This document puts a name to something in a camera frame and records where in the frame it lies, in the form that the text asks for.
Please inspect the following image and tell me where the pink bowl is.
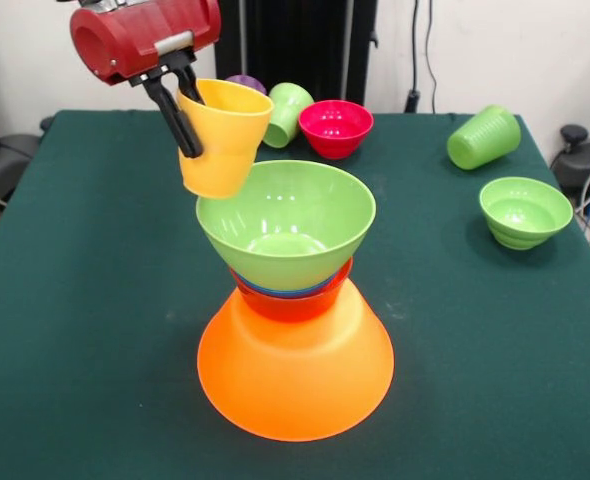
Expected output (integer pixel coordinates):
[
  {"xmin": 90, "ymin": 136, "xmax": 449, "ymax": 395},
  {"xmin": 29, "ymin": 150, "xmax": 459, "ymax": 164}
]
[{"xmin": 297, "ymin": 99, "xmax": 375, "ymax": 160}]

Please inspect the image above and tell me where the yellow ribbed cup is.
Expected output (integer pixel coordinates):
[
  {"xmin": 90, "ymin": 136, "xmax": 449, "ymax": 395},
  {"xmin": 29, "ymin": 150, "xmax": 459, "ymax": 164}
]
[{"xmin": 175, "ymin": 78, "xmax": 275, "ymax": 200}]

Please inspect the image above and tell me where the large orange bowl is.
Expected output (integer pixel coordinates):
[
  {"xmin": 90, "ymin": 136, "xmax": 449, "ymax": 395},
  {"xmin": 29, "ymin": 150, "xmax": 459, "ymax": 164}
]
[{"xmin": 197, "ymin": 274, "xmax": 395, "ymax": 443}]

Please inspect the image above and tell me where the red bowl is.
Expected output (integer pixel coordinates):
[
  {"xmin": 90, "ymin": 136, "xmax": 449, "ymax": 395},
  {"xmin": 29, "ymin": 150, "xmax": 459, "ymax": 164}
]
[{"xmin": 229, "ymin": 257, "xmax": 355, "ymax": 324}]

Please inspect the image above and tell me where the dark green tablecloth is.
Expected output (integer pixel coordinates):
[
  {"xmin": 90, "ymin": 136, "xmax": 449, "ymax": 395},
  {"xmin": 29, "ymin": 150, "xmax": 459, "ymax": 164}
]
[{"xmin": 0, "ymin": 109, "xmax": 590, "ymax": 480}]

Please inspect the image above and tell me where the green ribbed cup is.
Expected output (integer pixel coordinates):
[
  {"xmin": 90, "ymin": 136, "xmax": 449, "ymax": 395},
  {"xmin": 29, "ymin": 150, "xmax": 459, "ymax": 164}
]
[{"xmin": 262, "ymin": 82, "xmax": 315, "ymax": 149}]

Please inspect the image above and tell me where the black wall cable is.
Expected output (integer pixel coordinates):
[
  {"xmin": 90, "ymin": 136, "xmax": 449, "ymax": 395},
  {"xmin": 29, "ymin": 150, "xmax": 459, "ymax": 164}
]
[{"xmin": 404, "ymin": 0, "xmax": 439, "ymax": 115}]

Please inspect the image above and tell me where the large green bowl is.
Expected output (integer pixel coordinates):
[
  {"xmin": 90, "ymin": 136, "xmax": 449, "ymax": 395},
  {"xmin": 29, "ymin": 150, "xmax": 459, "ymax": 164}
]
[{"xmin": 195, "ymin": 159, "xmax": 378, "ymax": 292}]

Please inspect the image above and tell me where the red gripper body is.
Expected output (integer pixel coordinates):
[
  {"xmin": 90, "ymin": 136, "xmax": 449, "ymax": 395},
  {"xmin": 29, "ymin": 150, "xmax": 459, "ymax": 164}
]
[{"xmin": 69, "ymin": 0, "xmax": 223, "ymax": 86}]

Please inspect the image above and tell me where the green smooth cup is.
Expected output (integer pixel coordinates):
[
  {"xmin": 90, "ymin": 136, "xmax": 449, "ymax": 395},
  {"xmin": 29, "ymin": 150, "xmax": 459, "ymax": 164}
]
[{"xmin": 446, "ymin": 103, "xmax": 522, "ymax": 171}]

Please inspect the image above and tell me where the blue ribbed bowl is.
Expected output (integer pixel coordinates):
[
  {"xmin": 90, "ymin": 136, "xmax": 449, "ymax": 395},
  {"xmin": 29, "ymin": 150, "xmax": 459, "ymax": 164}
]
[{"xmin": 237, "ymin": 273, "xmax": 339, "ymax": 300}]

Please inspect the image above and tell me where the black chair base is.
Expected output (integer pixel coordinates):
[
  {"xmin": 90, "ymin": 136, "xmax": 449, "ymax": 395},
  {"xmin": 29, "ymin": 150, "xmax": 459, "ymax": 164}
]
[
  {"xmin": 0, "ymin": 64, "xmax": 56, "ymax": 201},
  {"xmin": 549, "ymin": 123, "xmax": 590, "ymax": 219}
]

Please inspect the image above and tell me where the small green ribbed bowl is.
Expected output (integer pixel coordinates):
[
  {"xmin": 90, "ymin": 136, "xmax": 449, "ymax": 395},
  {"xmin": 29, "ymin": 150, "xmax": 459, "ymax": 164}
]
[{"xmin": 478, "ymin": 176, "xmax": 574, "ymax": 251}]

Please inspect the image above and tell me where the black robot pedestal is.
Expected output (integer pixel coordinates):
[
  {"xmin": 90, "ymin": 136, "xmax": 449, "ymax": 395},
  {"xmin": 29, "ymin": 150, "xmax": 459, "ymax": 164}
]
[{"xmin": 214, "ymin": 0, "xmax": 379, "ymax": 114}]

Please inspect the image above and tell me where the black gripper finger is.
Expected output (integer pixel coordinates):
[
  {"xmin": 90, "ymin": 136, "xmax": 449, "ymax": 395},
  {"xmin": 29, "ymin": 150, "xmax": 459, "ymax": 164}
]
[
  {"xmin": 129, "ymin": 67, "xmax": 205, "ymax": 160},
  {"xmin": 158, "ymin": 48, "xmax": 207, "ymax": 106}
]

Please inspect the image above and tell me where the purple cup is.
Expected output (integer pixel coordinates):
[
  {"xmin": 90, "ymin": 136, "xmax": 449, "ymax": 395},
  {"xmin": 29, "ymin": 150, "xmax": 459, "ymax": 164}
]
[{"xmin": 224, "ymin": 74, "xmax": 268, "ymax": 97}]

